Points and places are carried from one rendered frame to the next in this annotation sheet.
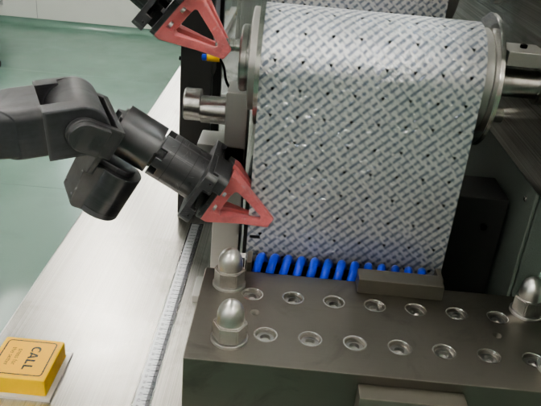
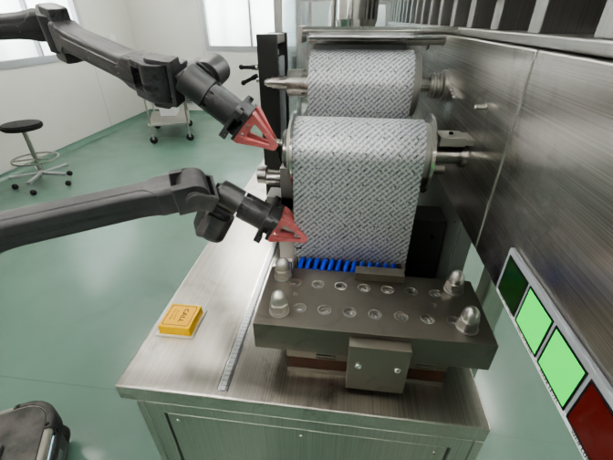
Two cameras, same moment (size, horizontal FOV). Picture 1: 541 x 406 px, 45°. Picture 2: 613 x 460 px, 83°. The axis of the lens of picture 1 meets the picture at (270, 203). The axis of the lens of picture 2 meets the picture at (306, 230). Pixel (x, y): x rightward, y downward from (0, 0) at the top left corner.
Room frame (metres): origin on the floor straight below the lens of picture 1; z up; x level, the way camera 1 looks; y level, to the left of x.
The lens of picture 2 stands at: (0.07, -0.07, 1.47)
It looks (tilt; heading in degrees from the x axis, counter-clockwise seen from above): 32 degrees down; 7
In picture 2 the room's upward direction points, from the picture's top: straight up
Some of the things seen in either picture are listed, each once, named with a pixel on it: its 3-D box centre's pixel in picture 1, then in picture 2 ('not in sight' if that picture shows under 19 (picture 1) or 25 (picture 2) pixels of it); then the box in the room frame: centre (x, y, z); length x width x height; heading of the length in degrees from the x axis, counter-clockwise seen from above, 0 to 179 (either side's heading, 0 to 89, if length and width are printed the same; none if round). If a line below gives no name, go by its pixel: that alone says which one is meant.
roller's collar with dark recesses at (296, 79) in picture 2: not in sight; (300, 83); (0.99, 0.05, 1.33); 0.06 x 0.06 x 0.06; 0
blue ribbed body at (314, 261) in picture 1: (343, 275); (348, 267); (0.65, -0.09, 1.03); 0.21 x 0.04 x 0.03; 90
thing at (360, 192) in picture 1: (353, 200); (351, 226); (0.68, -0.09, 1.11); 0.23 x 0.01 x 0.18; 90
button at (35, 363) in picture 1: (26, 365); (181, 318); (0.58, 0.26, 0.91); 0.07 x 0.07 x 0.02; 0
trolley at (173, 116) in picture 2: not in sight; (166, 99); (4.93, 2.49, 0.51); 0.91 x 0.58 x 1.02; 24
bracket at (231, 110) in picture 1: (218, 198); (282, 224); (0.77, 0.07, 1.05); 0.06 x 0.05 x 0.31; 90
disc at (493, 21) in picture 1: (480, 80); (425, 154); (0.74, -0.22, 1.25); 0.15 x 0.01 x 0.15; 0
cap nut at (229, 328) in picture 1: (230, 319); (278, 300); (0.51, 0.03, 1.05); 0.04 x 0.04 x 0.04
